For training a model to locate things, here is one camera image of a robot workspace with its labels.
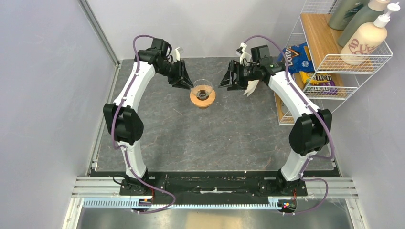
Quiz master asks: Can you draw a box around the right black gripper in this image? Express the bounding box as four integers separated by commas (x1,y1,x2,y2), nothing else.
217,59,259,91

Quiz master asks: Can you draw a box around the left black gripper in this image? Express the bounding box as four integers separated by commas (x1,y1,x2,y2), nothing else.
156,59,194,90

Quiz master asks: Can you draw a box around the clear glass dripper cone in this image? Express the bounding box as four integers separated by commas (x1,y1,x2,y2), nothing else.
191,79,213,98

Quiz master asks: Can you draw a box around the round wooden dripper stand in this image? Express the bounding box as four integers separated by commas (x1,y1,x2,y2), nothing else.
190,91,216,109

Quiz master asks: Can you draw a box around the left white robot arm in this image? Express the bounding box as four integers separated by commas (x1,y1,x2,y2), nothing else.
103,38,193,195

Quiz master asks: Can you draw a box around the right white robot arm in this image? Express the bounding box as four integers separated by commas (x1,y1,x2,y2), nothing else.
219,43,332,195

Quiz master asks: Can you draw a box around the blue Doritos chip bag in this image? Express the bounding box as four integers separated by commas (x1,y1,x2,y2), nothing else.
282,42,315,74

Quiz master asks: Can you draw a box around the yellow M&M's candy bag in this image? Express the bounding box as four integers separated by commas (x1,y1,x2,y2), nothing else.
299,71,338,95

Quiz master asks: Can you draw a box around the dark green bottle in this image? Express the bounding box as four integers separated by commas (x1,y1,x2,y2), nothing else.
328,0,369,31

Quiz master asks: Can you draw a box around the cream pump lotion bottle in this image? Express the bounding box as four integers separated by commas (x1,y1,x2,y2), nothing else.
340,2,401,65

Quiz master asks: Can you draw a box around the green bottle beige cap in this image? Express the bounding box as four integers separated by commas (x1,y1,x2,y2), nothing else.
337,0,390,47

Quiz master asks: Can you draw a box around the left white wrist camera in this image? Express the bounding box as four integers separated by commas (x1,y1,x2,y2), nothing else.
171,47,184,62

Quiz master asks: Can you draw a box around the white wire shelf rack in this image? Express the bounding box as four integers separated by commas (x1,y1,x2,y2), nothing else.
285,0,393,113

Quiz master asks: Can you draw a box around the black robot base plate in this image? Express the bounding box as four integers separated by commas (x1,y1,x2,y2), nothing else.
119,171,308,205

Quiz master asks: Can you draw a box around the aluminium frame rail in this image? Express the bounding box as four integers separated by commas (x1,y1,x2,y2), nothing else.
62,177,368,229

